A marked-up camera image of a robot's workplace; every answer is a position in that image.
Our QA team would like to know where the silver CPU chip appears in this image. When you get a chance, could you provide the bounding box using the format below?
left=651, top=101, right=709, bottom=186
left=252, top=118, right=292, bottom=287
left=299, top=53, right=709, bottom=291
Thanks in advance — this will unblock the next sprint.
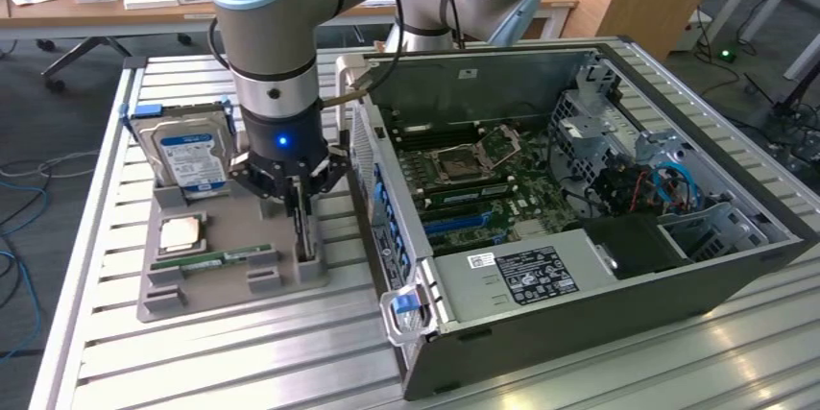
left=159, top=218, right=211, bottom=253

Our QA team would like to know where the white power box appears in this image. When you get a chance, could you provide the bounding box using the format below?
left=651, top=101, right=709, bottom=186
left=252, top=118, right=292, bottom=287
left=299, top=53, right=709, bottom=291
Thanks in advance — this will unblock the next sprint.
left=683, top=10, right=713, bottom=54

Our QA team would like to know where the CPU socket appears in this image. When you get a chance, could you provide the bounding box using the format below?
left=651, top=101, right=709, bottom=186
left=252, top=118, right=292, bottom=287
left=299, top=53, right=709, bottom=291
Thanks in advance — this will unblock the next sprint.
left=435, top=143, right=499, bottom=185

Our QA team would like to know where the green motherboard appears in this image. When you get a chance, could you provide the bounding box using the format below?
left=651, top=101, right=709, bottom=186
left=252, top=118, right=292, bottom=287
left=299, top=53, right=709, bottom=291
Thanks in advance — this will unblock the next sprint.
left=383, top=111, right=591, bottom=257

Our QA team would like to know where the silver chipset heatsink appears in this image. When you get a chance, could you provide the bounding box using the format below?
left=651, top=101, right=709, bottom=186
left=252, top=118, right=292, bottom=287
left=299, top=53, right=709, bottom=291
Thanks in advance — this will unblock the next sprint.
left=511, top=221, right=549, bottom=241

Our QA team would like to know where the white table frame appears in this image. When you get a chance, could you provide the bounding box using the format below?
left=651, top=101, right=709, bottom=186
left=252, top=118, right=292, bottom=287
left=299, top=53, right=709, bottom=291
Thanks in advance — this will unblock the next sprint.
left=701, top=0, right=820, bottom=81

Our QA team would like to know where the grey parts rack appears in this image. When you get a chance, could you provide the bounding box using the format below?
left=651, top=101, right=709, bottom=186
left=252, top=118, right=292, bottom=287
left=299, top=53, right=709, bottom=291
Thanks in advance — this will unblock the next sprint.
left=136, top=129, right=332, bottom=325

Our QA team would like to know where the black equipment stand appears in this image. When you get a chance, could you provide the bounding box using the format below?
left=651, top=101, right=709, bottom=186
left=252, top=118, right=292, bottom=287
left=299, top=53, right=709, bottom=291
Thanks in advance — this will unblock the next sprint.
left=745, top=71, right=820, bottom=161

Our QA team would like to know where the blue expansion slot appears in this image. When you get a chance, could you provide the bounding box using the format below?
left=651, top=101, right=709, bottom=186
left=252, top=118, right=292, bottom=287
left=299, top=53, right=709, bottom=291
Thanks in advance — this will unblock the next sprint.
left=425, top=215, right=492, bottom=236

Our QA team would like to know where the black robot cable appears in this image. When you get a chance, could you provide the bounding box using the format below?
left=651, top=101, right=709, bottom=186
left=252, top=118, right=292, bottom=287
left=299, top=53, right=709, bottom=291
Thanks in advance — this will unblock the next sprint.
left=208, top=0, right=469, bottom=109

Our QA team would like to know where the blue wire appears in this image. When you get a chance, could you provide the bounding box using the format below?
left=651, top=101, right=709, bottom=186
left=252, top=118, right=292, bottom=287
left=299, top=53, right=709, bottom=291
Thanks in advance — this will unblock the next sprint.
left=649, top=158, right=705, bottom=212

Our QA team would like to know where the wooden desk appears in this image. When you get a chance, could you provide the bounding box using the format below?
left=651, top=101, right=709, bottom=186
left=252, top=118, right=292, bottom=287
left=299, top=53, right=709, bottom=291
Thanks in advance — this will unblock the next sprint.
left=0, top=0, right=577, bottom=92

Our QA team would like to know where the small metal disk bay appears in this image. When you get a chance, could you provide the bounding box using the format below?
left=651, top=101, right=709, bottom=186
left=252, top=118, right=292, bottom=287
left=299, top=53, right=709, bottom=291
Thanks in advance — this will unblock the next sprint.
left=657, top=202, right=771, bottom=262

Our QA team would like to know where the metal disk bay cage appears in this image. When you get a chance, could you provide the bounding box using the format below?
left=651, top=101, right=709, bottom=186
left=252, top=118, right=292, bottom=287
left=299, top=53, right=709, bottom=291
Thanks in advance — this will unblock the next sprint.
left=547, top=57, right=705, bottom=200

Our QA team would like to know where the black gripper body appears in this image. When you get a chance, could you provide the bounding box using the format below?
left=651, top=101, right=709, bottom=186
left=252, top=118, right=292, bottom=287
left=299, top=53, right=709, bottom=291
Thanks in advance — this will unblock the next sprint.
left=240, top=97, right=332, bottom=190

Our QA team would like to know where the black graphics card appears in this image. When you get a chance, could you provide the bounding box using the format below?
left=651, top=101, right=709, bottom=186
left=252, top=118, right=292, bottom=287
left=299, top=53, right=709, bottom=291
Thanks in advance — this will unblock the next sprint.
left=288, top=177, right=320, bottom=262

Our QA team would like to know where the white floor cable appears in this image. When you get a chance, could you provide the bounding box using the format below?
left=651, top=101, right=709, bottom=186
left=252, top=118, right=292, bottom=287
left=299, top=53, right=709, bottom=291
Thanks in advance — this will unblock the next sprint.
left=0, top=150, right=97, bottom=181

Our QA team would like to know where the blue floor cable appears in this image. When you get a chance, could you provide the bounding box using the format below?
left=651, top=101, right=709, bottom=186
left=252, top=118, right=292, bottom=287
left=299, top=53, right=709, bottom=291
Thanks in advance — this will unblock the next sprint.
left=0, top=183, right=51, bottom=363

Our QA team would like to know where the grey open PC case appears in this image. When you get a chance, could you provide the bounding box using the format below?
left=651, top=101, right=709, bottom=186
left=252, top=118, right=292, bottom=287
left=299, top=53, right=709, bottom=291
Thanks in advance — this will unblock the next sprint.
left=336, top=42, right=803, bottom=401

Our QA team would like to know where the hard disk in blue caddy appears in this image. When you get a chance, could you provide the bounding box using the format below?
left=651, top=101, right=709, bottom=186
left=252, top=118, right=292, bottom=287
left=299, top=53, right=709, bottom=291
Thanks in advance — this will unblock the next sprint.
left=117, top=95, right=237, bottom=201

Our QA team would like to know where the blue case latch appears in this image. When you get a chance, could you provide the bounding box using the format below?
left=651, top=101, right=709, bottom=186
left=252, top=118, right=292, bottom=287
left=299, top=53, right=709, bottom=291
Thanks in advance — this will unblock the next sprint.
left=389, top=295, right=419, bottom=318

